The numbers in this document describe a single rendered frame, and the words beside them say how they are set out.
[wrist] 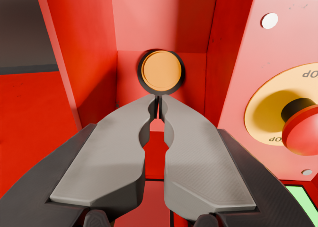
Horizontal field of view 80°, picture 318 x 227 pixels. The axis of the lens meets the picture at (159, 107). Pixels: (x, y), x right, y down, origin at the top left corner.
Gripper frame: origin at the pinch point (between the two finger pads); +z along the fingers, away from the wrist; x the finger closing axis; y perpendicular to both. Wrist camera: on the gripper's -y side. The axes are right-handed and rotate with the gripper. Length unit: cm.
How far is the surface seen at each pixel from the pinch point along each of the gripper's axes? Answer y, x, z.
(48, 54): 22, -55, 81
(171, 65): -0.1, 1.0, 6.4
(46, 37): 13, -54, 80
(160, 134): 24.9, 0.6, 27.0
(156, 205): 9.4, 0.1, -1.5
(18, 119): 29, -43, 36
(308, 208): 9.4, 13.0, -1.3
